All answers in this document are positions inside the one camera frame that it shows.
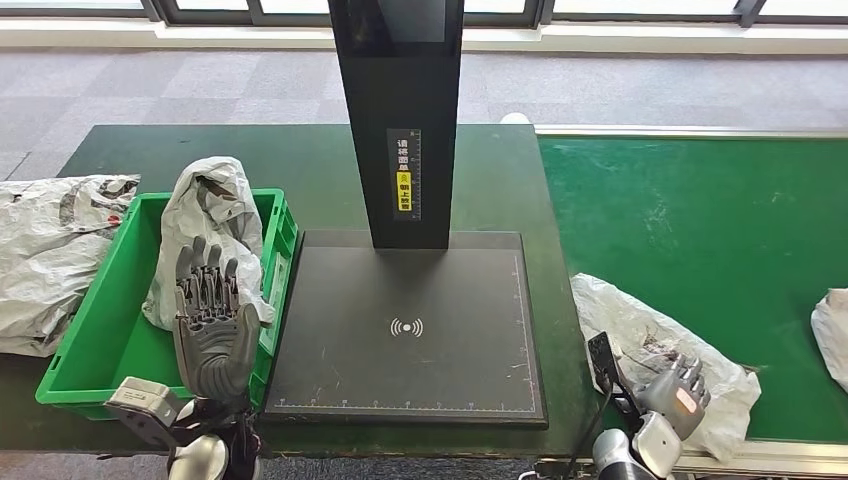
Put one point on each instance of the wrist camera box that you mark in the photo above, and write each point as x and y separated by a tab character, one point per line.
142	404
603	358

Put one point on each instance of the aluminium conveyor frame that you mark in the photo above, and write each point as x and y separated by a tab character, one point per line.
762	457

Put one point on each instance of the white conveyor roller cap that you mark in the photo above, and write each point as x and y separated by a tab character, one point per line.
515	119

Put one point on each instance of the green plastic crate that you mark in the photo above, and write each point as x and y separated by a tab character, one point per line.
106	344

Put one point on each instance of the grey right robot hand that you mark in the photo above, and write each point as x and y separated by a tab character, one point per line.
679	394

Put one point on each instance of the white window sill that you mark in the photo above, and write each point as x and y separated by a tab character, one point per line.
132	33

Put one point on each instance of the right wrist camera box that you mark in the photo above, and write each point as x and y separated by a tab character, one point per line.
603	358

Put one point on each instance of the dark green table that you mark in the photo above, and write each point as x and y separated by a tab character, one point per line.
298	166

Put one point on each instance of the black inbound scanning machine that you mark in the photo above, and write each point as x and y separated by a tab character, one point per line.
397	99

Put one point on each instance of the grey parcel bag red print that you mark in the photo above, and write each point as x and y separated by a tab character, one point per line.
199	218

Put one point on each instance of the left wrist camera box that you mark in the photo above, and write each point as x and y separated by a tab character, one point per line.
142	404

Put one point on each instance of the grey parcel bag red splash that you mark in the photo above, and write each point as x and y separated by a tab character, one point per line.
835	338

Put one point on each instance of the plain grey parcel bag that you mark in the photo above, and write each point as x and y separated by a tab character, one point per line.
616	311

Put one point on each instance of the green conveyor belt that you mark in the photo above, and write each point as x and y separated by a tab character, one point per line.
696	232

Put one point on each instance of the crumpled grey parcel bag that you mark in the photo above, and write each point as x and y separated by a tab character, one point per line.
46	265

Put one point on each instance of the dark window frame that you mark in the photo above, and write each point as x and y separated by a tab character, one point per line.
212	13

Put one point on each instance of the black yellow ruler label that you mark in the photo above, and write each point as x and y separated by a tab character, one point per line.
404	175

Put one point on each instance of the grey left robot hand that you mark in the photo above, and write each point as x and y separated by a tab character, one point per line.
215	344

